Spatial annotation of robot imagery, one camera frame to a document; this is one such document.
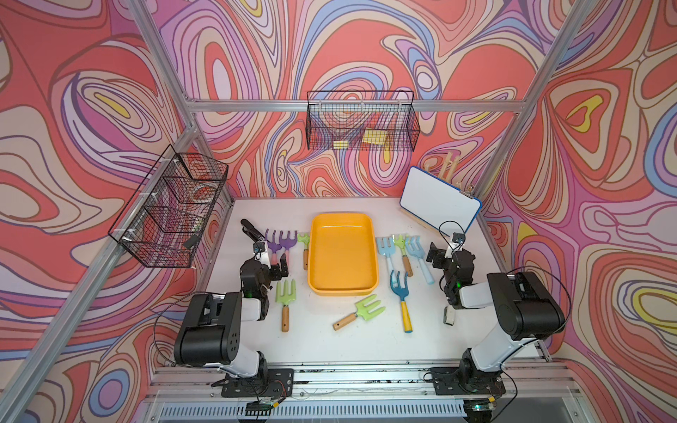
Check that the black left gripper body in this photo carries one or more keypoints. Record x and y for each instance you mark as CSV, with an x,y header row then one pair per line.
x,y
274,275

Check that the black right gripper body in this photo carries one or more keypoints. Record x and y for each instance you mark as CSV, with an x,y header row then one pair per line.
x,y
440,262

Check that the blue hand rake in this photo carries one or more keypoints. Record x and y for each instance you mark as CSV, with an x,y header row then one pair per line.
x,y
414,249

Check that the purple garden fork pink handle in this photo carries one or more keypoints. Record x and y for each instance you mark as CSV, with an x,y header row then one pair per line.
x,y
272,246

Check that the purple hand rake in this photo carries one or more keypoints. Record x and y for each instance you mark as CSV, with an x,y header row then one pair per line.
x,y
288,241

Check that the green garden fork wooden handle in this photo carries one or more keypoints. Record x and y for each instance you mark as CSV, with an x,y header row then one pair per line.
x,y
285,294

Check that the green hand rake wooden handle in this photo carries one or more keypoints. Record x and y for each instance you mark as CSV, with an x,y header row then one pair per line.
x,y
400,241

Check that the blue handled garden fork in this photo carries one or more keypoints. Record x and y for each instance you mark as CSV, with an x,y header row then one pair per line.
x,y
386,248

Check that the teal fork yellow handle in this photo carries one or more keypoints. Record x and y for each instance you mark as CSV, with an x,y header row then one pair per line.
x,y
400,288

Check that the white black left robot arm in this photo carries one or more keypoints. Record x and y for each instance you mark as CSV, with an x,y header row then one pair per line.
x,y
211,336

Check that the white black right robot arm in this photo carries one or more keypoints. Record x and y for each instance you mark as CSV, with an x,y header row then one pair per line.
x,y
524,309

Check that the yellow plastic storage box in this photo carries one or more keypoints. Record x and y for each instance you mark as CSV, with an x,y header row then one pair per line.
x,y
343,255

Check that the black stapler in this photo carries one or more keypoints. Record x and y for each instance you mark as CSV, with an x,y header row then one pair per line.
x,y
254,234

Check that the blue framed whiteboard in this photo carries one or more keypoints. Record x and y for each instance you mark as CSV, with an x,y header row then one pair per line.
x,y
440,203

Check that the small white eraser block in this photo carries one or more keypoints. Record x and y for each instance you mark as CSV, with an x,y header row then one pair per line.
x,y
449,315

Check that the yellow sticky note pad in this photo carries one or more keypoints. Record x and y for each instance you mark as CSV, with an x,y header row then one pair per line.
x,y
375,137

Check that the small yellow sticky note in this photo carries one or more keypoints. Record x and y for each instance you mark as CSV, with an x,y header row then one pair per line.
x,y
341,145

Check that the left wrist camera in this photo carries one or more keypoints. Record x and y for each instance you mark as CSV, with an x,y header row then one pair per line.
x,y
260,252

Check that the black wire basket left wall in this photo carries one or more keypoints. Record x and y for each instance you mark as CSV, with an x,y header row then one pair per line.
x,y
164,222

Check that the black wire basket wall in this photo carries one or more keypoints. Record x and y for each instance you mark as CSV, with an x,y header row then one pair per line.
x,y
333,115
164,222

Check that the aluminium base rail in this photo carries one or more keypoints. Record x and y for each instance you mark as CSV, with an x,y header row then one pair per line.
x,y
527,391

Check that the black wire basket back wall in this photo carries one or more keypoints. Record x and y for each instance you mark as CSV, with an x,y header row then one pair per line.
x,y
333,115

